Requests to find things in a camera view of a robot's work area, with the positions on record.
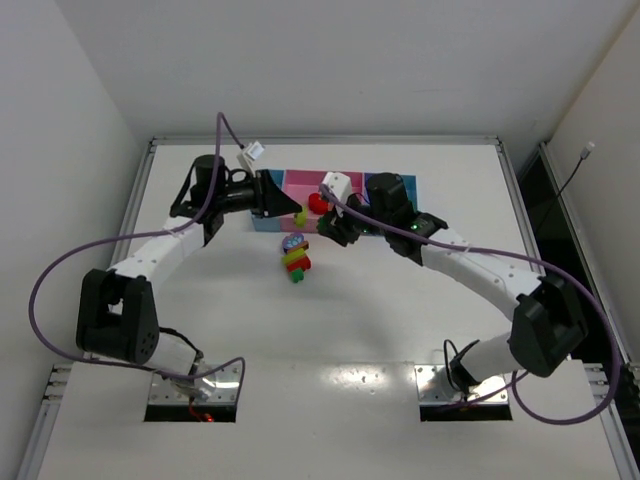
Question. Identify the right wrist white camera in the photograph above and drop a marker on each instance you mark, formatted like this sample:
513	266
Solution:
336	188

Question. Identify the yellow lego brick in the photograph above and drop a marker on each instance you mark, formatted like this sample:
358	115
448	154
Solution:
300	218

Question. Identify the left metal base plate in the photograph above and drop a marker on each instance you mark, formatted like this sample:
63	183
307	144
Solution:
220	388

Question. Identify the purple flower lego piece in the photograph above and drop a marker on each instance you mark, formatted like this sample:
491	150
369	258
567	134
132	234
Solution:
293	241

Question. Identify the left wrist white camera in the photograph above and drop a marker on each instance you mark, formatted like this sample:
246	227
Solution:
249	156

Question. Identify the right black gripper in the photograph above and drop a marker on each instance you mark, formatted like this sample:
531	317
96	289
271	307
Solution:
345	230

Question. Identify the pink divided tray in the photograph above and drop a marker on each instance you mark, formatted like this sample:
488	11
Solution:
299	185

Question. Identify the wrist white camera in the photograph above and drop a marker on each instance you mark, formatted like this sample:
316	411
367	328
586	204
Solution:
336	188
249	156

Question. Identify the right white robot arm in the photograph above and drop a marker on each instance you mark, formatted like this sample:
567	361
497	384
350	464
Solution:
547	322

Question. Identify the periwinkle blue bin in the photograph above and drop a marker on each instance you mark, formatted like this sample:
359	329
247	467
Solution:
379	188

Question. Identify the red round lego piece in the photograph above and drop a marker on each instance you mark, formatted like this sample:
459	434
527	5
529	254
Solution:
317	204

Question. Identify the left light blue bin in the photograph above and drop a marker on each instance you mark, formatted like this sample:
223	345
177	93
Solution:
265	224

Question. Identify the white front board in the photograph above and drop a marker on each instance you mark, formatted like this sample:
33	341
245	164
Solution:
307	421

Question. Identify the light blue bin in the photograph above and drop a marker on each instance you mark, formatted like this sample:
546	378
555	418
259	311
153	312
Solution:
410	183
265	224

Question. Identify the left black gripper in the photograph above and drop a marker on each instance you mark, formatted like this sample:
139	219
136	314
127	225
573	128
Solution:
260	193

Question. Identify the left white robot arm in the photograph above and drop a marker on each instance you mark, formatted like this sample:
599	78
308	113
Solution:
117	316

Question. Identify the multicolour stacked lego block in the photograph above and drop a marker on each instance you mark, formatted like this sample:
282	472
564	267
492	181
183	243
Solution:
297	258

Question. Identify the small green lego brick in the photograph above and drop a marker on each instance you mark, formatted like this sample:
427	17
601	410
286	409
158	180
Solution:
296	275

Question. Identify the right light blue bin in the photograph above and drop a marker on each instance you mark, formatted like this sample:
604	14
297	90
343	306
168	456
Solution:
410	183

